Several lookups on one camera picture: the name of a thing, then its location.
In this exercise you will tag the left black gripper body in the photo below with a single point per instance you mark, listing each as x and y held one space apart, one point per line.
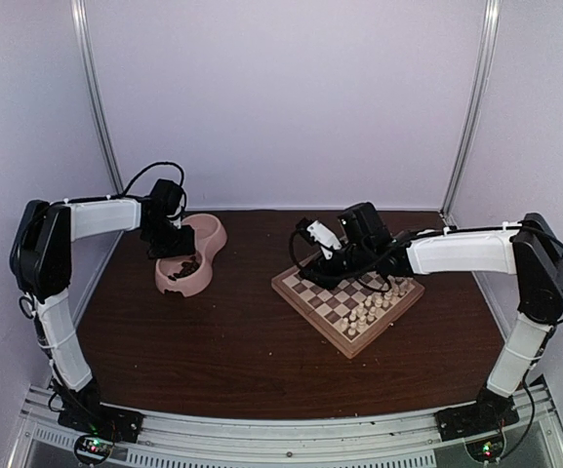
168 241

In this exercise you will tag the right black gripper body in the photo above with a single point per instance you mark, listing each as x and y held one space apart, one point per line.
360 260

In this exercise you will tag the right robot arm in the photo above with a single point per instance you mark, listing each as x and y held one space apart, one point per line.
525 249

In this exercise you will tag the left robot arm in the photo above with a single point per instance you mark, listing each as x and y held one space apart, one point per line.
41 261

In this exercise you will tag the pile of dark chess pieces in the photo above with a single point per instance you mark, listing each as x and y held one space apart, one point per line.
186 269

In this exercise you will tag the white chess pieces group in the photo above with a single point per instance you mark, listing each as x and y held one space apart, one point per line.
367 308

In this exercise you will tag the wooden chess board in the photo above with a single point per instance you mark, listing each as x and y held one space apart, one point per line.
321 307

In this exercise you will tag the left circuit board with LEDs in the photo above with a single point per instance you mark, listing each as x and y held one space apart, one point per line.
92 447

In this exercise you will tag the circuit board with leds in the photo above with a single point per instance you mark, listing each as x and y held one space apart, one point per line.
92 447
486 450

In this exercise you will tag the right circuit board with LEDs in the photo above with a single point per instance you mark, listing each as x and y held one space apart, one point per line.
486 450

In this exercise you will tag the pink double pet bowl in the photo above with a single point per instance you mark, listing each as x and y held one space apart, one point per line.
210 238

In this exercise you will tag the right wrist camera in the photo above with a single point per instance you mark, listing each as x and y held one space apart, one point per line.
318 234

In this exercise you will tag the right aluminium frame post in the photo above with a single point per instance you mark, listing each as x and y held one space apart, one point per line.
484 62

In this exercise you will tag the aluminium frame post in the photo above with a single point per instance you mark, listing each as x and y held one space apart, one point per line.
84 41
484 62

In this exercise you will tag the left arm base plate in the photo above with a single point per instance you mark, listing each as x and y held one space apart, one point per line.
115 425

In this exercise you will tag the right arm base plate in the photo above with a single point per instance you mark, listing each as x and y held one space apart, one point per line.
468 421

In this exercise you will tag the left aluminium frame post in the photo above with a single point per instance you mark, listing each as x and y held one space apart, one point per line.
84 41

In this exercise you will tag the front aluminium rail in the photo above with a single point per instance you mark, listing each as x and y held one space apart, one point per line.
408 439

